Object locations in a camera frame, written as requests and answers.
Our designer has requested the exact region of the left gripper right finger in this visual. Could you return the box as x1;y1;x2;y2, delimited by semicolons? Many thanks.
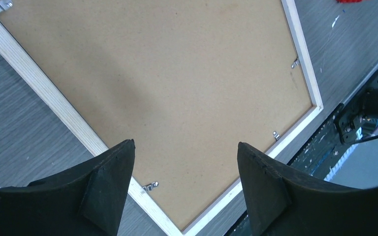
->
237;142;378;236

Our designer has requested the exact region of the brown backing board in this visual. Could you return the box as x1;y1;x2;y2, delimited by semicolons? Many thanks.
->
0;0;312;231

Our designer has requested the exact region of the white wooden photo frame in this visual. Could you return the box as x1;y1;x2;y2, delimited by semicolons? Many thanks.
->
0;0;323;236

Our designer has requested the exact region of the metal frame clip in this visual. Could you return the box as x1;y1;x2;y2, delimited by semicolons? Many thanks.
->
142;181;159;192
273;131;281;141
0;0;13;14
291;58;300;69

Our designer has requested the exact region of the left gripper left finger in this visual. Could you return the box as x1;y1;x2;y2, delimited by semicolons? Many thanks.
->
0;139;135;236

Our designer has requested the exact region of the aluminium rail profile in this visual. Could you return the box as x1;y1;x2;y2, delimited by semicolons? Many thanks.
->
322;69;378;188

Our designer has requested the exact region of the red bit holder box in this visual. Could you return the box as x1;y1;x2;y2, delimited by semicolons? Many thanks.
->
336;0;363;4

